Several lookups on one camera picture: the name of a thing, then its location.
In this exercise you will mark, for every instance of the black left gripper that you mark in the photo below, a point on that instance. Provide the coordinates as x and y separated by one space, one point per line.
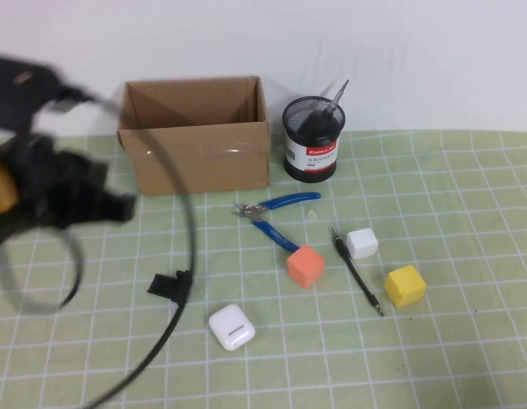
63 187

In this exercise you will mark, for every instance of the orange cube block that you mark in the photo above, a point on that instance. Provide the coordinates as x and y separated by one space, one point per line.
305 268

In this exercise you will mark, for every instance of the slim black flexible bit driver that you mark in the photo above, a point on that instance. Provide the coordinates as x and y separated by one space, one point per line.
339 245

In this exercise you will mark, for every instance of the white cube block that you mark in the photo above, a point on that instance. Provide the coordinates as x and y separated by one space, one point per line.
362 243

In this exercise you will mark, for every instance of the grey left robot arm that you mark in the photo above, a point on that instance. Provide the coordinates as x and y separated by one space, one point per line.
1 187

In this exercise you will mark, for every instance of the brown cardboard box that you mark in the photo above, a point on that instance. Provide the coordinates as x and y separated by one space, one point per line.
225 170

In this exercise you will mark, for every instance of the white earbuds case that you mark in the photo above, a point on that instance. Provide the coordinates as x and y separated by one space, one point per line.
231 327

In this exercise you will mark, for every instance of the black mesh pen holder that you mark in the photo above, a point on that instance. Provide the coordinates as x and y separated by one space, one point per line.
310 170

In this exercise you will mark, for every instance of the small white scrap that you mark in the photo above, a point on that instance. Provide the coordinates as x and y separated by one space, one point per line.
312 214

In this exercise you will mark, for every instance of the yellow cube block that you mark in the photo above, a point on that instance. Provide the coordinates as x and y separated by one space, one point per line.
406 287

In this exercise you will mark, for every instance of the green checked tablecloth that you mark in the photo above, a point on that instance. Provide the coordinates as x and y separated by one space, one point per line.
459 341

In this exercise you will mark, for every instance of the black plastic bracket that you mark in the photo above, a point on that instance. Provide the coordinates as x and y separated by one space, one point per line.
163 286

